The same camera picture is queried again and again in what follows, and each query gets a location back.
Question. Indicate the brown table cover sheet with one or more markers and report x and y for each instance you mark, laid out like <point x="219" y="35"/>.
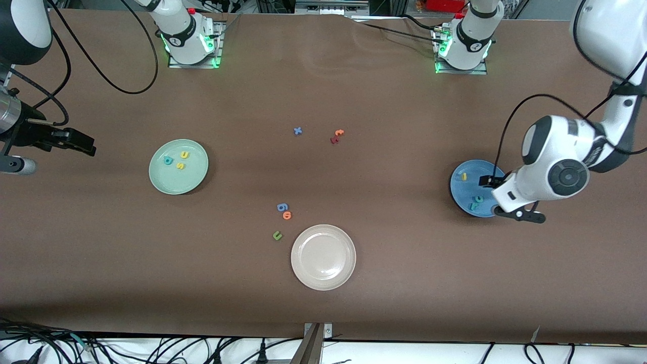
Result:
<point x="101" y="253"/>

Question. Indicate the beige round plate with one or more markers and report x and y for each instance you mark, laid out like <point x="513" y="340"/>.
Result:
<point x="323" y="257"/>

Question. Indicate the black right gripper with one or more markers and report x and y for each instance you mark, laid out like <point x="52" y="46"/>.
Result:
<point x="31" y="135"/>

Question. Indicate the white lower shelf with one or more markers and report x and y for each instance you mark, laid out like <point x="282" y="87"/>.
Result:
<point x="404" y="354"/>

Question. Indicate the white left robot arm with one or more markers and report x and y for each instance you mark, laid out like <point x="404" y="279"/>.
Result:
<point x="556" y="151"/>

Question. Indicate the pale green round plate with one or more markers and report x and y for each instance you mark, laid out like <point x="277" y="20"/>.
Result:
<point x="192" y="177"/>

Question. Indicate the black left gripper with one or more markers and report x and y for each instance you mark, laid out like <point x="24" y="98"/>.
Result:
<point x="489" y="180"/>

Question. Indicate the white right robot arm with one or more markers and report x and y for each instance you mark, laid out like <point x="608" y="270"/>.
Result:
<point x="25" y="25"/>

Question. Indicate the blue round plate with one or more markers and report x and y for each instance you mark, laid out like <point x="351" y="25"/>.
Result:
<point x="465" y="194"/>

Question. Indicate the red background box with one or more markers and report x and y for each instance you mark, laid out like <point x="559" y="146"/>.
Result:
<point x="440" y="5"/>

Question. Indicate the metal camera pole bracket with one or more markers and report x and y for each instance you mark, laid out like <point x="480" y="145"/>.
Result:
<point x="313" y="349"/>

